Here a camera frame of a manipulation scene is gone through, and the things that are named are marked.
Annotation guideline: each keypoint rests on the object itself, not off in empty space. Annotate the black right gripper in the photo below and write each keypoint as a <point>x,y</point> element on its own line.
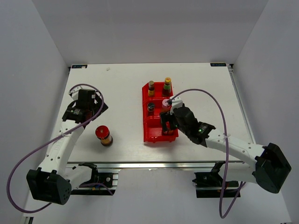
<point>166,117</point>

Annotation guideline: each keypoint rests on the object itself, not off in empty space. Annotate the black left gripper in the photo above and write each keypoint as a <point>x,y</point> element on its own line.
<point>97,105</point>

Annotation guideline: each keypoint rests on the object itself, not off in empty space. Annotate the pink-lidded spice jar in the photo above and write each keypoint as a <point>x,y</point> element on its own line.
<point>166,107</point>

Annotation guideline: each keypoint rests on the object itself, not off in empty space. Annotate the red-lidded brown sauce jar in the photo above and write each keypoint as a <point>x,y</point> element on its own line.
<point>167,132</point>

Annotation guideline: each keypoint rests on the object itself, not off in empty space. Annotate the small dark pepper shaker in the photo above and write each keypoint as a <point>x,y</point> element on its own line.
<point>150,109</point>

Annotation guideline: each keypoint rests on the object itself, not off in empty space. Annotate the green-label red sauce bottle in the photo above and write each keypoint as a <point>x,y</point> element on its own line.
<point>166,91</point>

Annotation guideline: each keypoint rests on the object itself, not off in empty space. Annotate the yellow-label brown sauce bottle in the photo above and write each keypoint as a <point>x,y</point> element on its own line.
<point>151,88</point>

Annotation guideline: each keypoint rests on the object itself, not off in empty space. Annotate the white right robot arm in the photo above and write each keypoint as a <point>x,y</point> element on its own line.
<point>268,166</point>

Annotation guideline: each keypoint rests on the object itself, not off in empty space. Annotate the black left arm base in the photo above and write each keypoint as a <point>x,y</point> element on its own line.
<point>98,182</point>

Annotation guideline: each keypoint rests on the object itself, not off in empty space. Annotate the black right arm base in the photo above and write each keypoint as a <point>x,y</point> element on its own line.
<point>209,184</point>

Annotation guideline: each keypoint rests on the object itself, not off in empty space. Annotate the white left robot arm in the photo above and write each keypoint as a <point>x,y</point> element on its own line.
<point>51,182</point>

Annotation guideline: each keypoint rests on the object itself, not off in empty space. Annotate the red plastic divided bin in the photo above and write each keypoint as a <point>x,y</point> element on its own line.
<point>152,129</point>

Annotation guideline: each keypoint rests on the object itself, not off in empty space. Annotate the blue corner label left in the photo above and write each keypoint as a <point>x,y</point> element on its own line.
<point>79,66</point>

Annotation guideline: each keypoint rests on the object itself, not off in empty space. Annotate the blue corner label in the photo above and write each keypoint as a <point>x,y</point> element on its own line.
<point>79,66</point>
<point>218,64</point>

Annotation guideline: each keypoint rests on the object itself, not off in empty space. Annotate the blue corner label right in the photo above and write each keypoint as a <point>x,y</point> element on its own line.
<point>218,64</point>

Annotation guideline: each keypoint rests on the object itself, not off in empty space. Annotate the aluminium front rail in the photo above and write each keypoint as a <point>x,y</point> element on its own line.
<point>189,165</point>

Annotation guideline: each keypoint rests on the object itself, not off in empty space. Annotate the aluminium rail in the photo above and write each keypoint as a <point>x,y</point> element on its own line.
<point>241,104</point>
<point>189,165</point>

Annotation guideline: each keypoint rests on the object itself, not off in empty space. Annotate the aluminium right side rail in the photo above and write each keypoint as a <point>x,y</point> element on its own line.
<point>241,104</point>

